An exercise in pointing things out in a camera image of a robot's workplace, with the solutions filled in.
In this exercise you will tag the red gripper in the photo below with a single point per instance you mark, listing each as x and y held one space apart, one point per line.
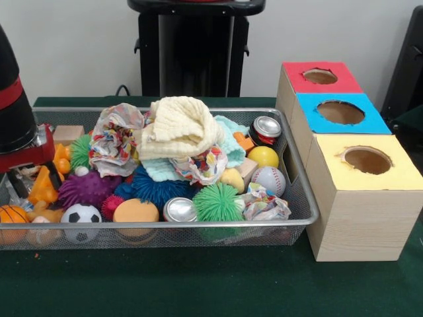
26 158

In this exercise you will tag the orange toy brick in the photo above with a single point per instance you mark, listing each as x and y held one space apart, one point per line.
41 192

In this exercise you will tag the clear plastic bottle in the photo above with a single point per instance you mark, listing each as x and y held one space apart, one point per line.
29 206

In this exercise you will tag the polka dot cloth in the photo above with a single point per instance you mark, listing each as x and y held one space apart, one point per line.
205 165
112 145

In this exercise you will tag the cream knitted cloth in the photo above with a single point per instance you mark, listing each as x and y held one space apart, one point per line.
178 128

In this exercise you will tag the mint green cloth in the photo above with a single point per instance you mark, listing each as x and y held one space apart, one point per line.
231 135

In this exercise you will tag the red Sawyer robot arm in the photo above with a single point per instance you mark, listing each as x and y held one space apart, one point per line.
15 125

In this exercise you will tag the shallow clear mesh bin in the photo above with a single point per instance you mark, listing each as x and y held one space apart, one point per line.
198 236

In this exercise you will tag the wooden box with three holes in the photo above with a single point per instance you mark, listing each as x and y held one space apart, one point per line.
363 218

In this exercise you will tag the purple spiky ball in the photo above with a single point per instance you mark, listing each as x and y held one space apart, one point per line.
89 190

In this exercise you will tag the black and white soccer ball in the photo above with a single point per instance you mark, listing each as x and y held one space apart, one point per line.
81 216

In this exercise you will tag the green spiky ball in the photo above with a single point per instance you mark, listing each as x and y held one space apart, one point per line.
218 203

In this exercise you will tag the white baseball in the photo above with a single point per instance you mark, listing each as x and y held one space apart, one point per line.
268 181

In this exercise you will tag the dark green side tablecloth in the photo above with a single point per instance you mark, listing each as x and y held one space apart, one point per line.
413 122

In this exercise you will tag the black chair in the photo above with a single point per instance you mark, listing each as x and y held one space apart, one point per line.
406 59

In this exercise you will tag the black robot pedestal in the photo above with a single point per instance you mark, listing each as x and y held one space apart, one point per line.
198 49

